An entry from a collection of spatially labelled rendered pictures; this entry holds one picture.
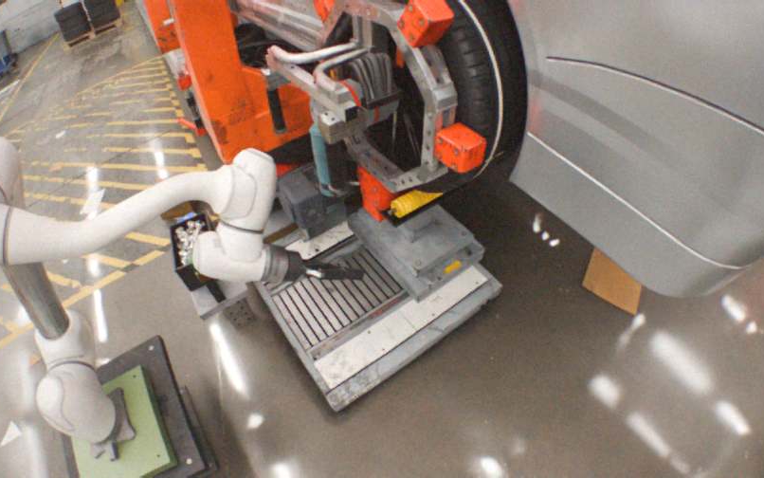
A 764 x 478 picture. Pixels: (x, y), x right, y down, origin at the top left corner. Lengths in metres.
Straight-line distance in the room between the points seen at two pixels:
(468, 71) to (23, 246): 0.91
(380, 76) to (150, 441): 1.13
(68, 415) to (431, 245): 1.33
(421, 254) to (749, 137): 1.13
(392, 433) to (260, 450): 0.48
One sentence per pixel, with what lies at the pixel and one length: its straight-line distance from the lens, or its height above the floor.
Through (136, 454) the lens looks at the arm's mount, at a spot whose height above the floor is 0.35.
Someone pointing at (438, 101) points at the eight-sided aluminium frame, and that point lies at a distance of 0.80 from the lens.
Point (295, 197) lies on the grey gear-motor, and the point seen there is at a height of 0.40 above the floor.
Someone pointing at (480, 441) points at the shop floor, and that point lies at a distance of 1.39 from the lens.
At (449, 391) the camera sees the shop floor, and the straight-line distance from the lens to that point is 1.41.
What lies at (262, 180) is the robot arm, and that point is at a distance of 0.76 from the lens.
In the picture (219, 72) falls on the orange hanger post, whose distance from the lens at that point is 1.29.
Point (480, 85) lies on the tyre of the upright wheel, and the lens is 0.83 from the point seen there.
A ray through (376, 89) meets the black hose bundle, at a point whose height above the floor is 0.99.
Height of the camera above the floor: 1.34
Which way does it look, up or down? 50 degrees down
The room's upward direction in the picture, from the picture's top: 2 degrees counter-clockwise
